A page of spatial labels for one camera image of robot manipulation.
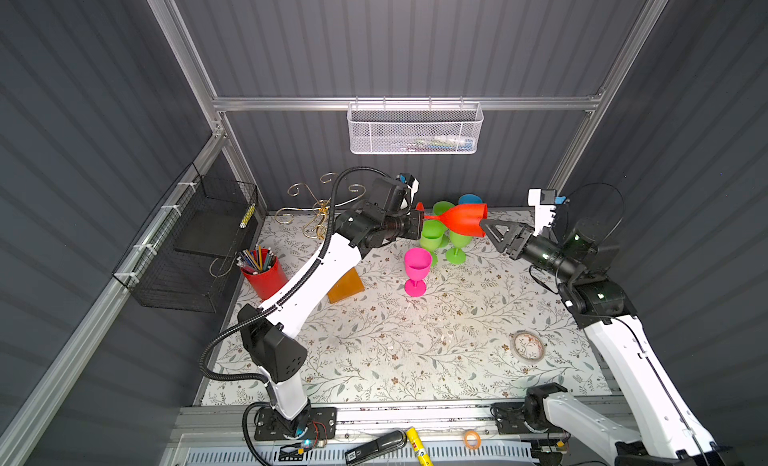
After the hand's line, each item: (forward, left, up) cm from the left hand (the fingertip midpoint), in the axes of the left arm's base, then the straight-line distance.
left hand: (422, 218), depth 74 cm
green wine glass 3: (+19, -10, -15) cm, 26 cm away
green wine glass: (+9, -6, -18) cm, 20 cm away
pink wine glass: (+2, -1, -21) cm, 21 cm away
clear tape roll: (-25, -27, -31) cm, 49 cm away
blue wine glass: (+24, -22, -16) cm, 36 cm away
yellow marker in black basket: (+6, +48, -5) cm, 48 cm away
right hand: (-11, -12, +8) cm, 18 cm away
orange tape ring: (-44, -11, -32) cm, 55 cm away
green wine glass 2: (+12, -17, -31) cm, 37 cm away
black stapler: (-43, +10, -27) cm, 52 cm away
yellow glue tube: (-44, +4, -31) cm, 54 cm away
